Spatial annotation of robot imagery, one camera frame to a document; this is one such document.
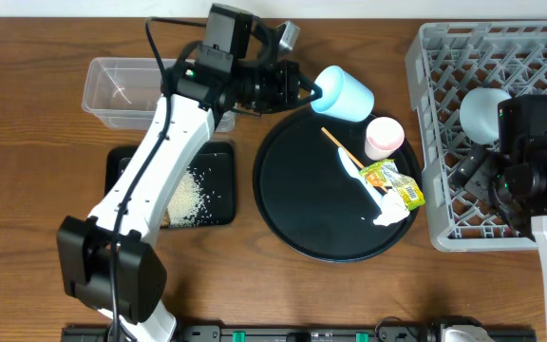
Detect wooden chopstick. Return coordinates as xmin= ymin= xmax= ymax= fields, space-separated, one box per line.
xmin=321 ymin=126 xmax=387 ymax=193

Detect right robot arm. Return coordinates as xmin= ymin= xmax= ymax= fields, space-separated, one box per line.
xmin=460 ymin=88 xmax=547 ymax=329

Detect light blue cup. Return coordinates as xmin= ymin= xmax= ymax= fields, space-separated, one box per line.
xmin=311 ymin=66 xmax=375 ymax=123

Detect round black serving tray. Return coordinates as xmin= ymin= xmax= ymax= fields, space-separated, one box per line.
xmin=253 ymin=108 xmax=418 ymax=262

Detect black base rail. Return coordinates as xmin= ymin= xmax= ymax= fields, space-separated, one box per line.
xmin=60 ymin=325 xmax=538 ymax=342

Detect rice grains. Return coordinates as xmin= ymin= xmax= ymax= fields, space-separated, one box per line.
xmin=166 ymin=153 xmax=221 ymax=229

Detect clear plastic bin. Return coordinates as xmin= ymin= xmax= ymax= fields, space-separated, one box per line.
xmin=81 ymin=57 xmax=236 ymax=133

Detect crumpled white napkin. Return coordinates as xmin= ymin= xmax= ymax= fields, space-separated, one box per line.
xmin=373 ymin=190 xmax=410 ymax=226

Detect brown food scrap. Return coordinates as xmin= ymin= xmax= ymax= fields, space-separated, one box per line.
xmin=160 ymin=211 xmax=170 ymax=228

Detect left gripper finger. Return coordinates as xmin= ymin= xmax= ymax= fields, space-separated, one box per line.
xmin=297 ymin=70 xmax=322 ymax=93
xmin=296 ymin=92 xmax=322 ymax=107

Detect grey dishwasher rack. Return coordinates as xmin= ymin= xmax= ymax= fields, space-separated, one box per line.
xmin=406 ymin=21 xmax=547 ymax=252

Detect pink cup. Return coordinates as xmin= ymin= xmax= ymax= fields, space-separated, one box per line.
xmin=365 ymin=117 xmax=405 ymax=161

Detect light blue bowl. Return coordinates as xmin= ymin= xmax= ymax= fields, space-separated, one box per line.
xmin=460 ymin=87 xmax=511 ymax=144

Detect yellow snack wrapper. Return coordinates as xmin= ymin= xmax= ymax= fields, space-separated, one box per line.
xmin=359 ymin=159 xmax=425 ymax=211

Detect black rectangular tray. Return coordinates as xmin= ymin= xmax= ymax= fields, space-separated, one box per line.
xmin=104 ymin=141 xmax=237 ymax=229

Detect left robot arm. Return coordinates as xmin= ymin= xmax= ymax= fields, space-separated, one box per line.
xmin=56 ymin=41 xmax=322 ymax=341

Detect white plastic spoon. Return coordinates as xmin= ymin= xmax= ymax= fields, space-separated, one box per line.
xmin=337 ymin=147 xmax=382 ymax=207

